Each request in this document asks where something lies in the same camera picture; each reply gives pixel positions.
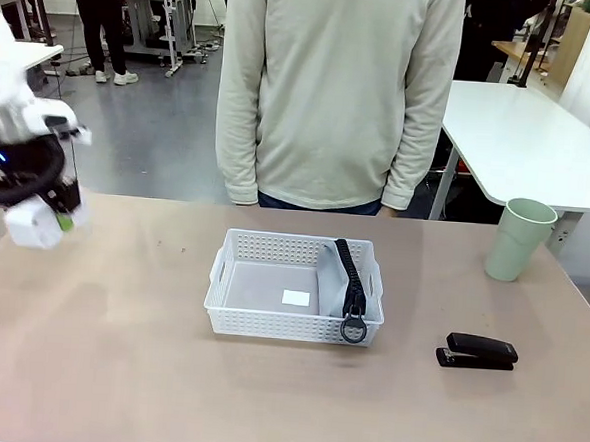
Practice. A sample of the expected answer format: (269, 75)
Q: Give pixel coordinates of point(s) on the person's right forearm cream sleeve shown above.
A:
(237, 147)

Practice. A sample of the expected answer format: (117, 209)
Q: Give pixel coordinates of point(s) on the wooden top desk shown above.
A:
(521, 52)

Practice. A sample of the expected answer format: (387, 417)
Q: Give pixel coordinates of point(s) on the white rectangular box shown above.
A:
(31, 227)

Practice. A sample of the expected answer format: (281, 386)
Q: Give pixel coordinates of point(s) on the person's left forearm cream sleeve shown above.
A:
(412, 153)

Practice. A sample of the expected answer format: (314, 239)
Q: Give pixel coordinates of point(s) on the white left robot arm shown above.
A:
(7, 98)

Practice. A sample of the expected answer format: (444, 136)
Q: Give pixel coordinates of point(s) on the bystander in dark clothes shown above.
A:
(486, 37)

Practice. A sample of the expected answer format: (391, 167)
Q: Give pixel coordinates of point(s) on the white perforated plastic basket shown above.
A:
(248, 323)

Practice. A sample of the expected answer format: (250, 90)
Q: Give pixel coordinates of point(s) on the white paper label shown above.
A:
(296, 297)

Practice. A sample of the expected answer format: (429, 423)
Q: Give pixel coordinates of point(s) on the bystander in black, white shoes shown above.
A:
(104, 24)

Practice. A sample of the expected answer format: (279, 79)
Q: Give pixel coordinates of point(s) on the black metal stand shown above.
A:
(42, 5)

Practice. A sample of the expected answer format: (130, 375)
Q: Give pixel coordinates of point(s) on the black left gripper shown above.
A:
(65, 196)

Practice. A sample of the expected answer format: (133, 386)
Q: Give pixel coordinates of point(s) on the large white side table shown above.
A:
(520, 139)

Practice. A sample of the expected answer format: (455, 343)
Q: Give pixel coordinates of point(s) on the black stapler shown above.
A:
(482, 349)

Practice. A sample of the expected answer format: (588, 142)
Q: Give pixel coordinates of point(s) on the pale green plastic cup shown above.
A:
(516, 244)

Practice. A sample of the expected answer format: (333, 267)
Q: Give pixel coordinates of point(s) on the black clamp pole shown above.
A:
(533, 50)

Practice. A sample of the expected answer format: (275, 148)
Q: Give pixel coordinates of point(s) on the person in cream sweater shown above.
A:
(333, 93)

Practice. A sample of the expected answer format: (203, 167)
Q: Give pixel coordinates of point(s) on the small white side table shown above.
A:
(37, 55)

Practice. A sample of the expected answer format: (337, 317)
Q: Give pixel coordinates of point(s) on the grey workbench with metal legs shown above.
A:
(159, 17)

